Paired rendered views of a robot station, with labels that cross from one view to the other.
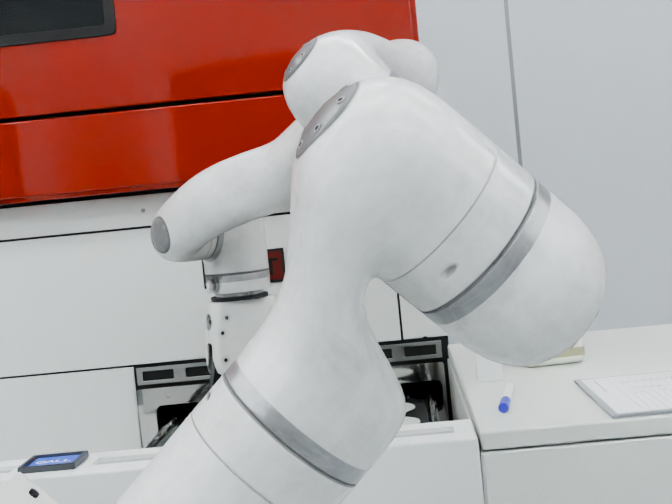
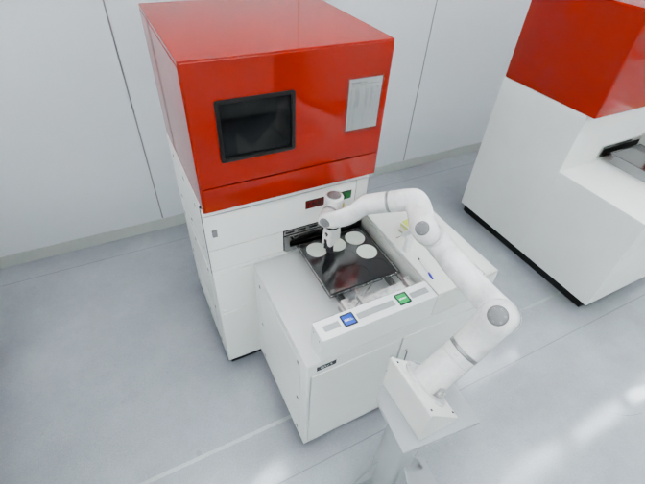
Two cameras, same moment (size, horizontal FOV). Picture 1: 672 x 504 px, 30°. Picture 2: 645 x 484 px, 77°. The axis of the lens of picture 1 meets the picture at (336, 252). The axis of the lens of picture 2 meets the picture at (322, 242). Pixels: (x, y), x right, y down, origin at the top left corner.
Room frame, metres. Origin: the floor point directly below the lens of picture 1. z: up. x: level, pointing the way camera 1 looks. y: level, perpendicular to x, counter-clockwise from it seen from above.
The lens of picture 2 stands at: (0.42, 0.92, 2.27)
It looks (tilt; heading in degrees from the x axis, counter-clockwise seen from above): 42 degrees down; 328
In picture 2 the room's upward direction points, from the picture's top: 4 degrees clockwise
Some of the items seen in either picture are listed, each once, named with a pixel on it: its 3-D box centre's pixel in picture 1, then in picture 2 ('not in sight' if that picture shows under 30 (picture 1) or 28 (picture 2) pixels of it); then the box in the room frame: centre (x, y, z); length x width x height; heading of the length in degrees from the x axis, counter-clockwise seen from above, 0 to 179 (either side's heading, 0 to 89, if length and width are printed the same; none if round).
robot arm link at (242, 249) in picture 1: (229, 221); (332, 207); (1.63, 0.13, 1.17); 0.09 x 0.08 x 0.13; 131
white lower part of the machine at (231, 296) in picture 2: not in sight; (270, 264); (2.13, 0.24, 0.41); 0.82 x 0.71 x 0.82; 87
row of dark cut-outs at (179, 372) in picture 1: (288, 362); (323, 222); (1.77, 0.08, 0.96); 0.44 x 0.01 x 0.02; 87
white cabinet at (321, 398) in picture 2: not in sight; (360, 329); (1.45, 0.00, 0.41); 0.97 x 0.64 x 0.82; 87
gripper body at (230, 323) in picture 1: (243, 330); (331, 231); (1.63, 0.13, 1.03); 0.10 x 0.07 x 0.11; 121
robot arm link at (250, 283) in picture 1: (236, 283); not in sight; (1.63, 0.13, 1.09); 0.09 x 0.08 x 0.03; 121
